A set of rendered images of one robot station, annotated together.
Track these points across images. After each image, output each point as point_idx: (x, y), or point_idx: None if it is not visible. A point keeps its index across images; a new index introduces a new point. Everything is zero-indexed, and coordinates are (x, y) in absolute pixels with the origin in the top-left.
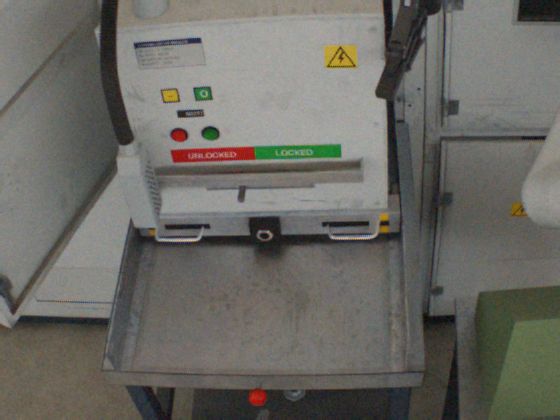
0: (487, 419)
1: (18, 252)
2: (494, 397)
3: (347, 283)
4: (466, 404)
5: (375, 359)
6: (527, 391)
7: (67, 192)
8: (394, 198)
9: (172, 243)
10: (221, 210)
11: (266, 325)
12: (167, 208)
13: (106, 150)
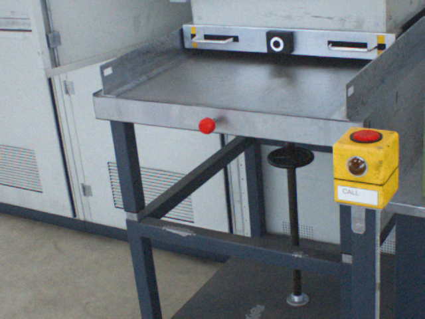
0: (422, 192)
1: (79, 28)
2: (424, 141)
3: (331, 81)
4: (407, 183)
5: (322, 111)
6: None
7: (143, 18)
8: (396, 29)
9: (207, 57)
10: (250, 24)
11: (245, 90)
12: (209, 18)
13: (191, 14)
